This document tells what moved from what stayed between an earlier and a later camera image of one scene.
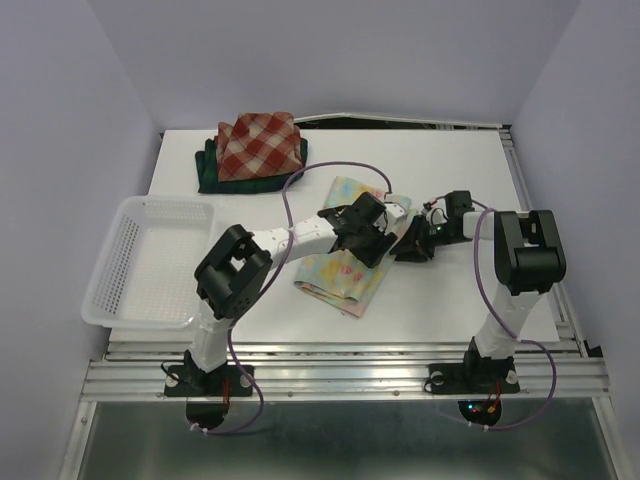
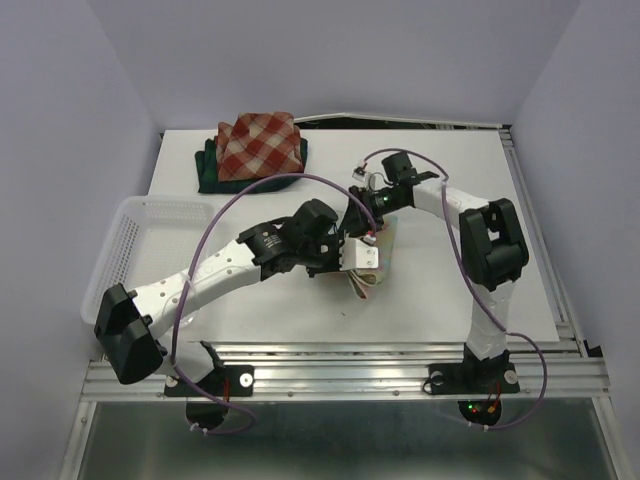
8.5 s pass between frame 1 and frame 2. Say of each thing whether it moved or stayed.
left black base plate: stayed
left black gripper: moved
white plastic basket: stayed
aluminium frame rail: stayed
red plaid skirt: stayed
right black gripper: moved
